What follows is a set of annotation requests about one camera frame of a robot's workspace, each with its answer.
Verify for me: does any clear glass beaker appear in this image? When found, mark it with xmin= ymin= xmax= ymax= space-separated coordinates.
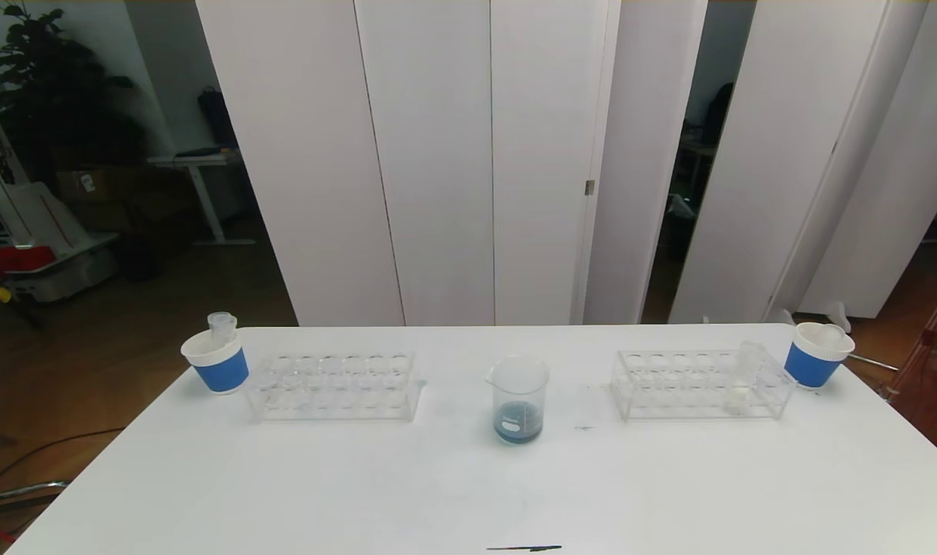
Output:
xmin=485 ymin=354 xmax=551 ymax=446

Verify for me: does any clear plastic test tube rack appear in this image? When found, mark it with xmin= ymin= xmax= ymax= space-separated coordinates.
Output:
xmin=610 ymin=347 xmax=798 ymax=420
xmin=245 ymin=349 xmax=427 ymax=422

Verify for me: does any test tube with white pigment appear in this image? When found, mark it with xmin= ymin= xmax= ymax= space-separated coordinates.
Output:
xmin=727 ymin=339 xmax=767 ymax=413

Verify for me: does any white folding screen panel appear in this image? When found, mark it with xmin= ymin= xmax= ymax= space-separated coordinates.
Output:
xmin=195 ymin=0 xmax=405 ymax=326
xmin=583 ymin=0 xmax=709 ymax=325
xmin=769 ymin=0 xmax=937 ymax=319
xmin=669 ymin=0 xmax=890 ymax=323
xmin=490 ymin=0 xmax=622 ymax=325
xmin=353 ymin=0 xmax=496 ymax=326

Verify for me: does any blue paper cup white rim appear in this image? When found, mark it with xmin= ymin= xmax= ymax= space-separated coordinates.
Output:
xmin=181 ymin=326 xmax=250 ymax=394
xmin=783 ymin=321 xmax=855 ymax=389

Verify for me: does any white office desk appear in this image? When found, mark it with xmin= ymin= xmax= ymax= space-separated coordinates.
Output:
xmin=146 ymin=146 xmax=257 ymax=247

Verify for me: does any black backpack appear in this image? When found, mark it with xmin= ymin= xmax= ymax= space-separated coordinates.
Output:
xmin=197 ymin=85 xmax=240 ymax=152

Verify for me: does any white screen foot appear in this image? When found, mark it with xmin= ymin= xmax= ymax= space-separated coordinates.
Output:
xmin=767 ymin=301 xmax=852 ymax=334

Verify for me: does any brown cardboard box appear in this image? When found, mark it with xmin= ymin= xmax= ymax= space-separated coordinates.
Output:
xmin=55 ymin=164 xmax=134 ymax=207

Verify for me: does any grey plastic crate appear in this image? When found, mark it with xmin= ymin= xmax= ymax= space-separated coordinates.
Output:
xmin=10 ymin=251 xmax=120 ymax=303

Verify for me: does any white panel with red stripe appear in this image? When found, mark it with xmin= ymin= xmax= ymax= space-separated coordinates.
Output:
xmin=6 ymin=180 xmax=120 ymax=259

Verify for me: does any dark green potted plant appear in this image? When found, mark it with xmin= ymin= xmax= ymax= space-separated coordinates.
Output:
xmin=0 ymin=0 xmax=147 ymax=186

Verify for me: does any red plastic bin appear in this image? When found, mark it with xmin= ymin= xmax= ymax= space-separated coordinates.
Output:
xmin=0 ymin=245 xmax=57 ymax=275

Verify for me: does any chrome chair leg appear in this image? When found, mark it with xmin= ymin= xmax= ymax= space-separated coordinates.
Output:
xmin=0 ymin=479 xmax=70 ymax=510

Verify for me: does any black floor cable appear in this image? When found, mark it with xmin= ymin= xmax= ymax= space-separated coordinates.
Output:
xmin=0 ymin=426 xmax=126 ymax=494

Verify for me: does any metal frame stand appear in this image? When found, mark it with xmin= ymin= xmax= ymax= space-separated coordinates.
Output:
xmin=885 ymin=266 xmax=937 ymax=402

